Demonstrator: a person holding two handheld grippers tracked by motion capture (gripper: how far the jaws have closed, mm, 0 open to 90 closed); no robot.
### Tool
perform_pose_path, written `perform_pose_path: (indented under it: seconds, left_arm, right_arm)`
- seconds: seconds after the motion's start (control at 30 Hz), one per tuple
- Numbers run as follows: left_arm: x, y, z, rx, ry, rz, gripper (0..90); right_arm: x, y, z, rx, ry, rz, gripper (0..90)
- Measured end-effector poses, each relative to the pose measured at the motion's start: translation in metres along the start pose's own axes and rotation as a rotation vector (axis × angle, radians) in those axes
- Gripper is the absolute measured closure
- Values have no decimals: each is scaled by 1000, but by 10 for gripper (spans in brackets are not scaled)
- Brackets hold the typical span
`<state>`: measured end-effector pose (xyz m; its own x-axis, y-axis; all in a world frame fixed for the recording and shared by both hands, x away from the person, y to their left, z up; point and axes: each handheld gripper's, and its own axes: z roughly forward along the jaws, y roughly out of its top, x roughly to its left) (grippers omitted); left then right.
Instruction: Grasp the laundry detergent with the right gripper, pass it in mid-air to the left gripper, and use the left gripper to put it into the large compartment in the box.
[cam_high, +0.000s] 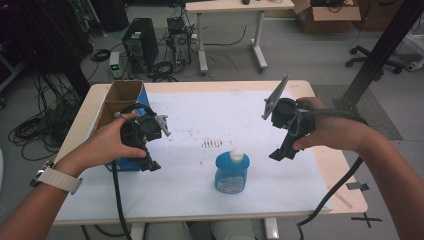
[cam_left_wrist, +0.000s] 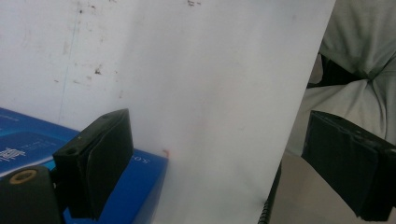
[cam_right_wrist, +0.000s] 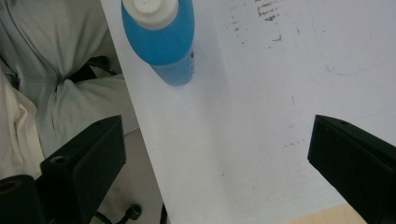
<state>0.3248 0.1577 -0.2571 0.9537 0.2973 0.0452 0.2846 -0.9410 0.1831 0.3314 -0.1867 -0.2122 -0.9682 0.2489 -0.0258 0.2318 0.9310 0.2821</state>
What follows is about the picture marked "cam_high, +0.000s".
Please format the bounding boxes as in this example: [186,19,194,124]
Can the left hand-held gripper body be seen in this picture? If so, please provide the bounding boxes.
[119,111,172,152]

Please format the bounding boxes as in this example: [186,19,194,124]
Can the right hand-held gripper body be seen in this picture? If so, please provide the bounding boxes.
[261,74,316,138]

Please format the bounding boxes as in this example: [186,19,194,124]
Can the blue cardboard box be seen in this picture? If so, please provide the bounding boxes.
[93,79,152,173]

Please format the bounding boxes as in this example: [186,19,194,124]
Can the blue dish soap bottle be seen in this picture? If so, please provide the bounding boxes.
[214,148,251,195]

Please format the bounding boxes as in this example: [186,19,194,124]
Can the person's left hand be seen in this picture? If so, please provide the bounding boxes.
[54,112,148,178]

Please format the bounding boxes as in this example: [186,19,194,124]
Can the person's right hand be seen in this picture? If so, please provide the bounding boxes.
[291,96,372,154]

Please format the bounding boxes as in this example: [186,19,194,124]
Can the white table mat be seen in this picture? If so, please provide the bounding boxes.
[54,89,334,223]

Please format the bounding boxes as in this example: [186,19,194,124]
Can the white table leg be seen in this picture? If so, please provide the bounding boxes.
[263,217,280,240]
[129,222,146,240]

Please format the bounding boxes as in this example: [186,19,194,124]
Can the small white power unit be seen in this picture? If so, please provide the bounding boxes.
[108,50,122,80]

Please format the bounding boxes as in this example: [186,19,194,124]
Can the clear tape strip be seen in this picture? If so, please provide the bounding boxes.
[326,184,353,210]

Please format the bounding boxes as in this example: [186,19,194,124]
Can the black computer tower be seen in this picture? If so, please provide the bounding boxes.
[121,17,160,75]

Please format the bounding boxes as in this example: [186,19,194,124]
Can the wristwatch with beige band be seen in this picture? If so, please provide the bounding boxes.
[29,160,84,196]

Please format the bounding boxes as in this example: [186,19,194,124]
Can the grey floor mat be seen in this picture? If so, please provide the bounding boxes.
[311,84,404,141]

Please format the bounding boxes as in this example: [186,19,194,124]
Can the open grey computer case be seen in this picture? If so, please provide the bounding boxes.
[166,16,193,68]

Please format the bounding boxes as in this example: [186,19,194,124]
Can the black office chair base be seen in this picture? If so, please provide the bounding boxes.
[344,44,406,76]

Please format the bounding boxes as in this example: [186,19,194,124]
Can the brown cardboard box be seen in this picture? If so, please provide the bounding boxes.
[292,0,362,34]

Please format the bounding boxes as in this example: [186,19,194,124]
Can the beige table with white legs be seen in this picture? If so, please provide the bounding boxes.
[184,0,296,75]

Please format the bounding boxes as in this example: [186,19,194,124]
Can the tangled black computer cables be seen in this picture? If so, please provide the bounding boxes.
[146,59,179,83]

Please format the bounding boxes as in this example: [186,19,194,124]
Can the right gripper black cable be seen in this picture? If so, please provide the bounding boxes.
[289,108,369,240]

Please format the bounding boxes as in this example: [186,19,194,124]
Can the coiled black cable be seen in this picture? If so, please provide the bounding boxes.
[89,48,112,63]

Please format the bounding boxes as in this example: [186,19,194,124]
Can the black cable on floor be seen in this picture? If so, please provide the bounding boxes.
[203,24,248,47]

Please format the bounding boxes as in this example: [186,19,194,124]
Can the bundle of black floor cables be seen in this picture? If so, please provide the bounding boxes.
[8,73,84,163]

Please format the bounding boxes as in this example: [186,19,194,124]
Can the black metal stand post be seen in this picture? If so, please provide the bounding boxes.
[333,0,424,116]

